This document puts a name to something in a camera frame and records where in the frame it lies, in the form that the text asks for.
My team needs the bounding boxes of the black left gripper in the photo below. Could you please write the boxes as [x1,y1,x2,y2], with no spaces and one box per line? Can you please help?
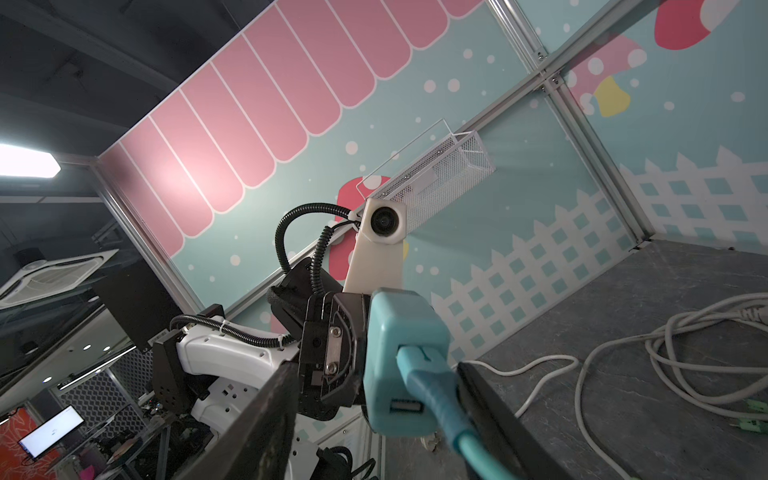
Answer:
[267,258,371,420]

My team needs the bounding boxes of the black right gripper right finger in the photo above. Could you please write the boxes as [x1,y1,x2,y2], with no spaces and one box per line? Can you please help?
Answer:
[457,363,572,480]

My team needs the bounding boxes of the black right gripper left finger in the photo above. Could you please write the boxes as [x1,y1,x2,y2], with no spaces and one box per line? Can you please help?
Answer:
[181,362,300,480]

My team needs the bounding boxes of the teal plug adapter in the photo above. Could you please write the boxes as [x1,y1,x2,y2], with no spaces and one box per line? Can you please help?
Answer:
[363,288,451,437]

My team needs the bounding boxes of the green charging cables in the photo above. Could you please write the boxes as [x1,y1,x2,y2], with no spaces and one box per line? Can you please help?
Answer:
[395,344,517,480]

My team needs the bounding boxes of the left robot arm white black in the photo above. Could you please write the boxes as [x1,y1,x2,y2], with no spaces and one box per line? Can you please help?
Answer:
[152,202,378,479]

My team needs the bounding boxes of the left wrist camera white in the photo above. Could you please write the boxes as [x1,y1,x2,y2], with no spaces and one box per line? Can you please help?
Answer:
[343,198,407,295]

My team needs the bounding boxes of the white wire mesh basket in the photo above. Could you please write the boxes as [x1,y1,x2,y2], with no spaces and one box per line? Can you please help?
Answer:
[355,119,496,233]

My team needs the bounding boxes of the white coiled power cord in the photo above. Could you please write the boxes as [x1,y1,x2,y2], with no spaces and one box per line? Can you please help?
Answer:
[461,291,768,480]

